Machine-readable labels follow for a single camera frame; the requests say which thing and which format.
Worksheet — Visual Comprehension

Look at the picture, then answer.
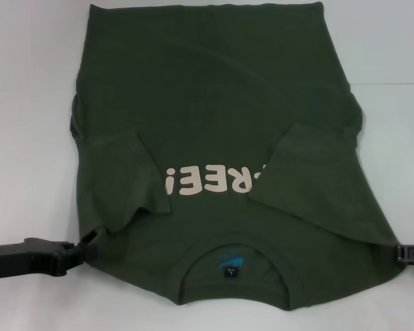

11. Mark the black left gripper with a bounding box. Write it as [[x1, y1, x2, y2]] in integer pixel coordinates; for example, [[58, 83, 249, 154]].
[[0, 237, 99, 279]]

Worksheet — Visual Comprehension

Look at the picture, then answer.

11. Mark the dark green FREE t-shirt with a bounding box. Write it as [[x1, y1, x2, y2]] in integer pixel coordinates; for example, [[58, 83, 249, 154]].
[[68, 1, 404, 310]]

